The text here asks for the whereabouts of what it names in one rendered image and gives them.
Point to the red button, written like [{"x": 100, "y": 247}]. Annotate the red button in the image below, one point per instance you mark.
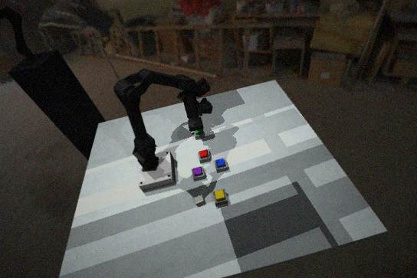
[{"x": 204, "y": 156}]

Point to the yellow button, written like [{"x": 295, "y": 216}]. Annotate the yellow button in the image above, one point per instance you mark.
[{"x": 220, "y": 197}]

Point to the purple button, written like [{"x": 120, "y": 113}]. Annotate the purple button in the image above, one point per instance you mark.
[{"x": 198, "y": 174}]

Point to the blue button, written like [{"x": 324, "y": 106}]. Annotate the blue button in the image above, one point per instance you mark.
[{"x": 221, "y": 165}]

